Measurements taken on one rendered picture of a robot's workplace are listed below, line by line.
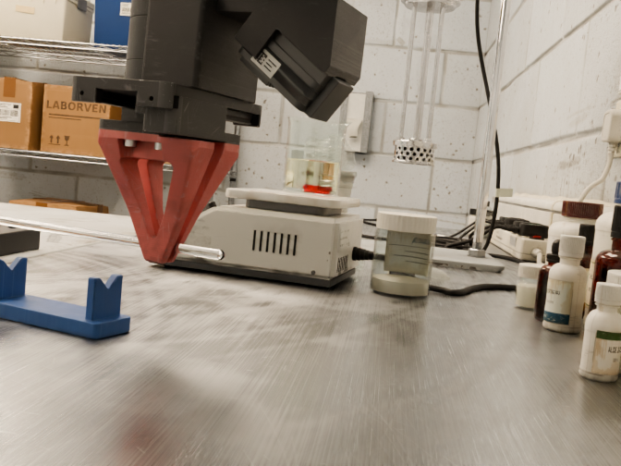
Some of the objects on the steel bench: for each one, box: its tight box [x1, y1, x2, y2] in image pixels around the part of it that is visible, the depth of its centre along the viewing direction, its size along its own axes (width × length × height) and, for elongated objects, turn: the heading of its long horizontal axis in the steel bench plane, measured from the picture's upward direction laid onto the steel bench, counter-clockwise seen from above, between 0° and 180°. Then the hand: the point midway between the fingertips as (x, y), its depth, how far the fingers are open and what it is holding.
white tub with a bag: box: [337, 137, 357, 214], centre depth 177 cm, size 14×14×21 cm
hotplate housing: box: [149, 200, 373, 288], centre depth 78 cm, size 22×13×8 cm
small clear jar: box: [514, 263, 544, 311], centre depth 71 cm, size 4×4×4 cm
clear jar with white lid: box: [370, 211, 437, 299], centre depth 72 cm, size 6×6×8 cm
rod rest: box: [0, 257, 130, 339], centre depth 46 cm, size 10×3×4 cm
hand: (160, 248), depth 43 cm, fingers closed, pressing on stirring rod
